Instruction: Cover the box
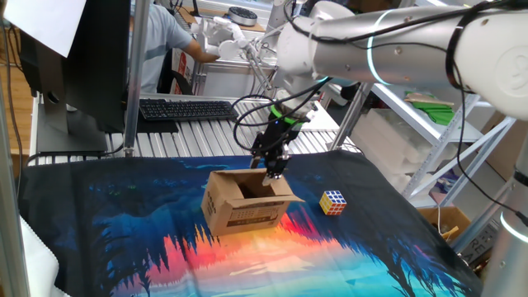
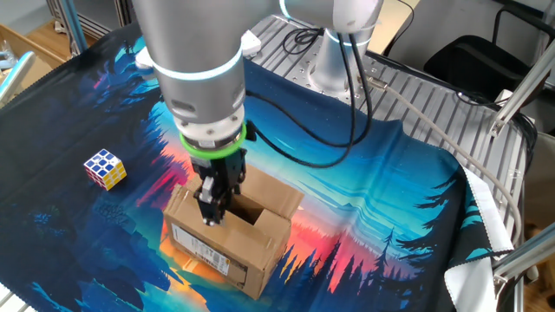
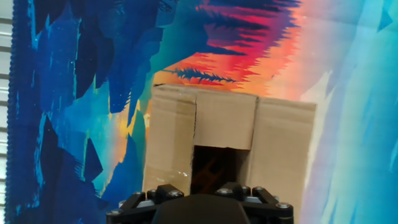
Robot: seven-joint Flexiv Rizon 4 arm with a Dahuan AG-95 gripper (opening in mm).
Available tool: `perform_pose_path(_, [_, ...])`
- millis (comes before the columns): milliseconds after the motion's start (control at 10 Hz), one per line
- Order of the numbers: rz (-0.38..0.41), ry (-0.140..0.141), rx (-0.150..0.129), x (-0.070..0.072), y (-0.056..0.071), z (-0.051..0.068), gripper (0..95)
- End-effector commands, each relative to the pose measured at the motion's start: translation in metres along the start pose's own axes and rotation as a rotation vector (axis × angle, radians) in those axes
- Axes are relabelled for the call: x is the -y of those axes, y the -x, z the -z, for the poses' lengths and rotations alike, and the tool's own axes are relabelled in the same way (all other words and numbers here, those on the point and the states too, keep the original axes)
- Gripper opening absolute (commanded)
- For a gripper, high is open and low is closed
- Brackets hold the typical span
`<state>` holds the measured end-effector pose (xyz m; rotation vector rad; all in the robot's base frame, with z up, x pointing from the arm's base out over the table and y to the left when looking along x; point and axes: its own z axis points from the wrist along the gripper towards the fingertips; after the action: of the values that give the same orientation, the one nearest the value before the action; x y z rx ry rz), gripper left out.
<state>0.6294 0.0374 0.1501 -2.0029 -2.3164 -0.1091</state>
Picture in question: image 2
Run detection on Rubik's cube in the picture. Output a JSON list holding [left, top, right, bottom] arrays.
[[82, 147, 128, 192]]

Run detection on landscape print tablecloth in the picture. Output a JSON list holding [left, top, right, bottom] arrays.
[[0, 21, 517, 312]]

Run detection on grey hose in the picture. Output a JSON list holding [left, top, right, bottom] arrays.
[[366, 75, 524, 248]]

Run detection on coiled black cable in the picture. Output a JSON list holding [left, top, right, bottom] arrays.
[[282, 26, 324, 56]]

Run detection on black office chair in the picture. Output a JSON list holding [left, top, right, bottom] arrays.
[[422, 6, 555, 103]]

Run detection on aluminium frame post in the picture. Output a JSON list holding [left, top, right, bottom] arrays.
[[492, 233, 555, 300], [59, 0, 90, 56], [488, 41, 555, 138]]

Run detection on silver metal tube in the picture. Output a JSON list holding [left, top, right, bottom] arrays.
[[0, 50, 36, 104]]

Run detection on flat brown cardboard box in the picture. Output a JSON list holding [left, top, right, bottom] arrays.
[[0, 23, 66, 107]]

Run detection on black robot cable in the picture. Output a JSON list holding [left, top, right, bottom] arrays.
[[245, 32, 374, 170]]

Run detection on white power adapter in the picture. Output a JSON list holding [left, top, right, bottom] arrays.
[[493, 88, 515, 106]]

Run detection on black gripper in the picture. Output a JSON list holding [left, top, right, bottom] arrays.
[[189, 147, 249, 227]]

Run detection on brown cardboard box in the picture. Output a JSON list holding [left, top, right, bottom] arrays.
[[0, 23, 66, 107], [162, 164, 305, 301]]

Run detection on silver camera mount bracket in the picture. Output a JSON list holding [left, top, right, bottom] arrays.
[[134, 45, 158, 73]]

